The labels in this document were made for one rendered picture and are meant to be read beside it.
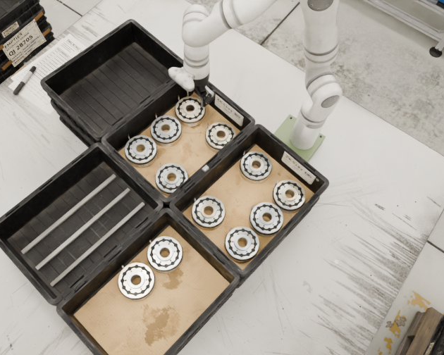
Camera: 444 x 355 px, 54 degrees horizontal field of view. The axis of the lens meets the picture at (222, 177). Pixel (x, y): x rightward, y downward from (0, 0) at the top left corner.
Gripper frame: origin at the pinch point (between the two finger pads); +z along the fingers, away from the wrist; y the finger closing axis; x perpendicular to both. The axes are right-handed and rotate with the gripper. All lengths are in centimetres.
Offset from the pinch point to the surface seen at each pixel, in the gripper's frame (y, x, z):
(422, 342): -118, -20, 82
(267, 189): -34.5, 2.6, 12.8
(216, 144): -12.4, 3.7, 9.8
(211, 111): -1.3, -5.4, 12.7
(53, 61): 64, 16, 25
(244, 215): -35.5, 14.4, 12.7
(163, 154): -2.2, 17.7, 12.5
